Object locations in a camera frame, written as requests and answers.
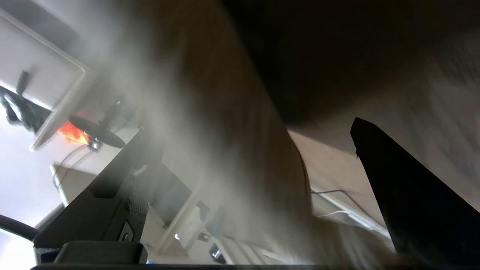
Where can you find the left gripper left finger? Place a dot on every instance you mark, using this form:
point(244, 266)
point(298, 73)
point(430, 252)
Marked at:
point(93, 213)

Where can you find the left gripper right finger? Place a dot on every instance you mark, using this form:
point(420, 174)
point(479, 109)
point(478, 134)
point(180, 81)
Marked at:
point(420, 210)

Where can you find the beige fuzzy rug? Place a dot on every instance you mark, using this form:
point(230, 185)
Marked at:
point(240, 123)

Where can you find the white box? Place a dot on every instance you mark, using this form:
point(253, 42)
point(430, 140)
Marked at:
point(77, 183)

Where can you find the black round chair base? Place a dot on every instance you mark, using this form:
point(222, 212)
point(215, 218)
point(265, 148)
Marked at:
point(98, 132)

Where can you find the orange object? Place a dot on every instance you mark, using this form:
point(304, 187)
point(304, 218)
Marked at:
point(73, 134)

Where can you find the white table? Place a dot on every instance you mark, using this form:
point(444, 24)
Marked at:
point(45, 67)

